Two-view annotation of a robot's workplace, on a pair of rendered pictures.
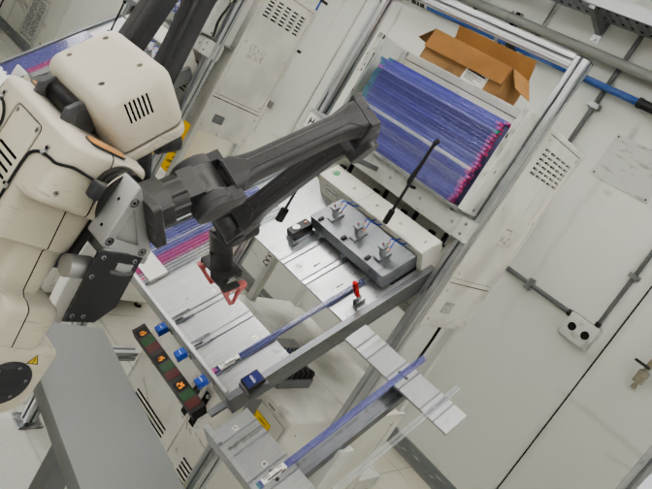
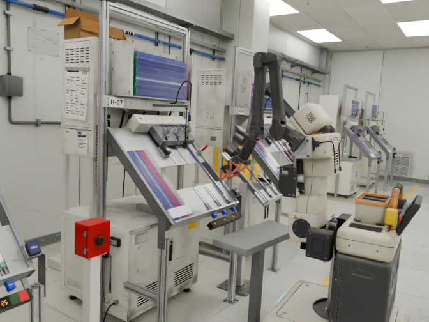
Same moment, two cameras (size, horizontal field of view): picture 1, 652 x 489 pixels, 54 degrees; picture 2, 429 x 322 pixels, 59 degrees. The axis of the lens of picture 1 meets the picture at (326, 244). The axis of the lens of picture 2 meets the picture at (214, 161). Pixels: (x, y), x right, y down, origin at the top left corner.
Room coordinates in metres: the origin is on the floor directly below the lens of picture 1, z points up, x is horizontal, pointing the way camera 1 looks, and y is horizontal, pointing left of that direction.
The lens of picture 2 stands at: (1.76, 2.50, 1.30)
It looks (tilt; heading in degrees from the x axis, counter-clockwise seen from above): 7 degrees down; 267
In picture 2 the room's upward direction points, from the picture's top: 3 degrees clockwise
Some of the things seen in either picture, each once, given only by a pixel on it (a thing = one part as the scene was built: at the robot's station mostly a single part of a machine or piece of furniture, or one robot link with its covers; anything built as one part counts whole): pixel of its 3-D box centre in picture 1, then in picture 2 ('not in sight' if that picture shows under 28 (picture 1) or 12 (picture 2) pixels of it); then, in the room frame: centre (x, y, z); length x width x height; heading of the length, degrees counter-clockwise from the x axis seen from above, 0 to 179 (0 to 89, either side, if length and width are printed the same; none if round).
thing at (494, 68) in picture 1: (492, 66); (113, 31); (2.34, -0.17, 1.82); 0.68 x 0.30 x 0.20; 53
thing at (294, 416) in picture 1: (252, 416); (133, 252); (2.17, -0.10, 0.31); 0.70 x 0.65 x 0.62; 53
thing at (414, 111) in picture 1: (425, 129); (156, 77); (2.03, -0.08, 1.52); 0.51 x 0.13 x 0.27; 53
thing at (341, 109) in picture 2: not in sight; (340, 140); (-0.82, -4.11, 0.95); 1.36 x 0.82 x 1.90; 143
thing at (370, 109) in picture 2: not in sight; (361, 138); (-1.70, -5.26, 0.95); 1.36 x 0.82 x 1.90; 143
